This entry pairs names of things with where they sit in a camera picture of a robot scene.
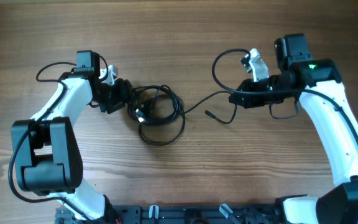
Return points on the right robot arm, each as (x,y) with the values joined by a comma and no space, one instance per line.
(340,205)

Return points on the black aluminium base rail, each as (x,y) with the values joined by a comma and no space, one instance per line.
(247,214)

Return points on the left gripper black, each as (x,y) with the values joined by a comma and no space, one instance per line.
(125,89)

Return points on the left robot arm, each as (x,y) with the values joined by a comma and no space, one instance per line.
(46,163)

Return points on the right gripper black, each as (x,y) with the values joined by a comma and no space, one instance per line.
(252,100)

